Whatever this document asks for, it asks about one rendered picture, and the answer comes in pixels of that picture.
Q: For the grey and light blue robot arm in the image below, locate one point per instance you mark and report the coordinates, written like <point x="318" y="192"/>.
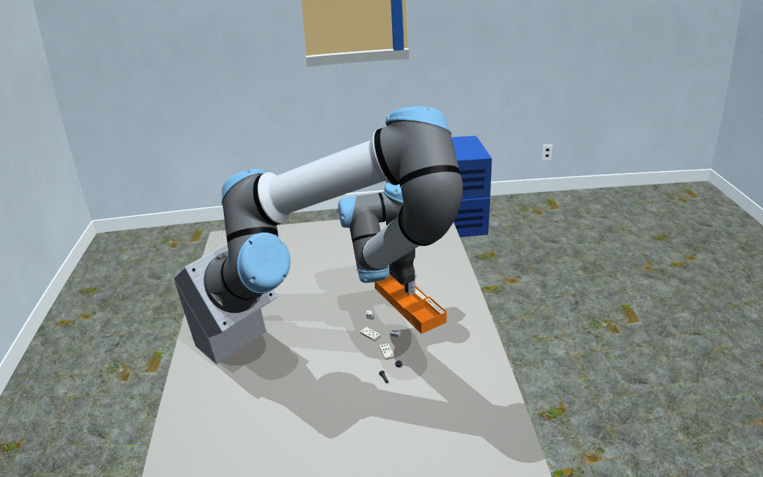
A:
<point x="414" y="153"/>

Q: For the orange rack of labelled bins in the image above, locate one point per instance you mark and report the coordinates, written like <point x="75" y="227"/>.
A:
<point x="416" y="308"/>

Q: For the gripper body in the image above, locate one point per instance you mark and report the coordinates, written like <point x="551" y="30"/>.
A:
<point x="402" y="269"/>

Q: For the white domino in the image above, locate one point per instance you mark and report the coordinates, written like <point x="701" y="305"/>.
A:
<point x="370" y="333"/>
<point x="386" y="351"/>

